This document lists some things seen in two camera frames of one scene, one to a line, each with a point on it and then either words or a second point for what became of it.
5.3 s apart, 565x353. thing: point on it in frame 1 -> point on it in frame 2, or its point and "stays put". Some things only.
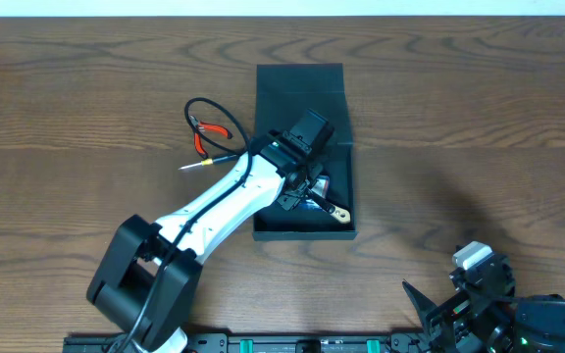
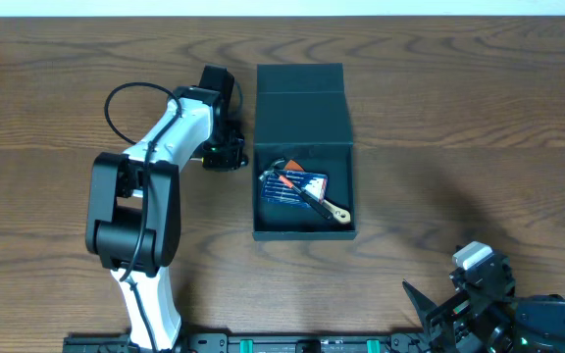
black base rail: x=268 y=342 stays put
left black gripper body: x=297 y=197 -> x=229 y=158
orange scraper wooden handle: x=341 y=215 stays put
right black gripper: x=463 y=310 stays put
